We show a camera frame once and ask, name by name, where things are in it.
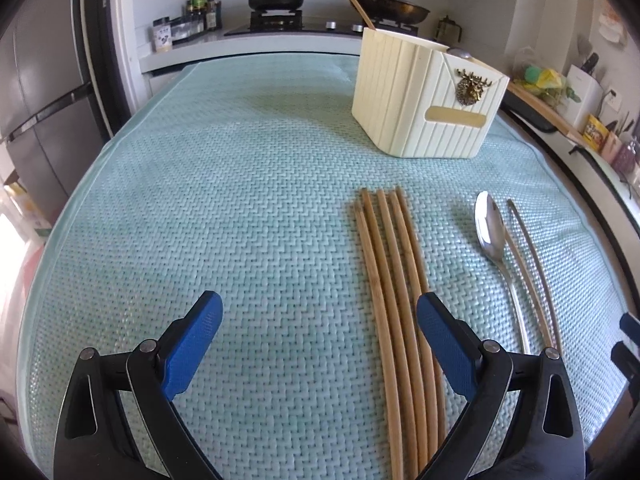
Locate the grey refrigerator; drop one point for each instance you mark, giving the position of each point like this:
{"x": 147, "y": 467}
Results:
{"x": 45, "y": 85}

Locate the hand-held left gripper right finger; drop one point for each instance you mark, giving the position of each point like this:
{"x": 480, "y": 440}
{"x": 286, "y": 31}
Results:
{"x": 447, "y": 345}

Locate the clear seasoning box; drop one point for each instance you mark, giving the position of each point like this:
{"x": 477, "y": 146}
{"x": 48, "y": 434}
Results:
{"x": 186, "y": 30}

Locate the teal woven table mat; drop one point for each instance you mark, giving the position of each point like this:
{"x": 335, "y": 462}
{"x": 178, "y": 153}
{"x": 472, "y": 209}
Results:
{"x": 225, "y": 185}

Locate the dark sauce bottle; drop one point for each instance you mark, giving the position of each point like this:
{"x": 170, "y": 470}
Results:
{"x": 218, "y": 10}
{"x": 211, "y": 15}

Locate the white kitchen counter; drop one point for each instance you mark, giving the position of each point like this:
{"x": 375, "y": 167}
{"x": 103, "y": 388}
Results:
{"x": 250, "y": 50}

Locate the black gas stove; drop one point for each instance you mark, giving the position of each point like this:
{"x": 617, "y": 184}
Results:
{"x": 280, "y": 22}

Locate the white knife block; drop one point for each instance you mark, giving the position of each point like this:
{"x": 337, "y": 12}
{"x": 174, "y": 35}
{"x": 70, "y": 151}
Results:
{"x": 582, "y": 95}

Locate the black sink tray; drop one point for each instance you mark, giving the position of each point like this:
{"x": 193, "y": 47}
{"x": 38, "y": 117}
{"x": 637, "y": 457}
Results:
{"x": 525, "y": 115}

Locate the glass french press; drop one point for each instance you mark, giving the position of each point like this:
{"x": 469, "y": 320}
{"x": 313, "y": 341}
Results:
{"x": 447, "y": 30}

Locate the yellow box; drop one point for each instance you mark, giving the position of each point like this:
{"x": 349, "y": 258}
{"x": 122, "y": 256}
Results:
{"x": 22, "y": 205}

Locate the green cap sauce bottle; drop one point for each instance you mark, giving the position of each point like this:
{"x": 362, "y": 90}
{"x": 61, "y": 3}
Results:
{"x": 196, "y": 10}

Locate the cream ribbed utensil holder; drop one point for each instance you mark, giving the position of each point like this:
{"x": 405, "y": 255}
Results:
{"x": 400, "y": 100}

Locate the yellow snack packet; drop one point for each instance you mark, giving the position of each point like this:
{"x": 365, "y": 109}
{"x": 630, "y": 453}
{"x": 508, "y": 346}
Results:
{"x": 595, "y": 132}

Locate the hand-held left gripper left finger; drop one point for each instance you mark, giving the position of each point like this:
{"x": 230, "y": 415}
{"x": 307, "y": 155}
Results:
{"x": 195, "y": 340}

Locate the wooden cutting board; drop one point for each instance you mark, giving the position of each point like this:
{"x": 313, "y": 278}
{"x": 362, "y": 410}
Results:
{"x": 550, "y": 115}

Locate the white wall socket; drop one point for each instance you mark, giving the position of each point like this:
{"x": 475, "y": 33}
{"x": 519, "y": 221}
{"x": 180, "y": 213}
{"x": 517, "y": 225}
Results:
{"x": 612, "y": 100}

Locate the yellow green plastic bag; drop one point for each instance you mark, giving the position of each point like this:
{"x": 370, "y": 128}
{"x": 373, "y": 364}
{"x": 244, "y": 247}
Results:
{"x": 545, "y": 82}

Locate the white spice jar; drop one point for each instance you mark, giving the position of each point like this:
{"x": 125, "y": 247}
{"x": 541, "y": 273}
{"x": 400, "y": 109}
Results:
{"x": 161, "y": 35}

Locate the long metal spoon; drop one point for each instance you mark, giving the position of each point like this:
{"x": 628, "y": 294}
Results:
{"x": 489, "y": 230}

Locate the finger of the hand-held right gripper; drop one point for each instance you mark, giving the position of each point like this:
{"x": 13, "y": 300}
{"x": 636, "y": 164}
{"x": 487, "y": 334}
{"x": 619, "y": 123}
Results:
{"x": 627, "y": 367}
{"x": 631, "y": 329}

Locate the black wok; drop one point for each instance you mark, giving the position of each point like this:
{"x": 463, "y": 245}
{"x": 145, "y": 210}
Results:
{"x": 400, "y": 10}

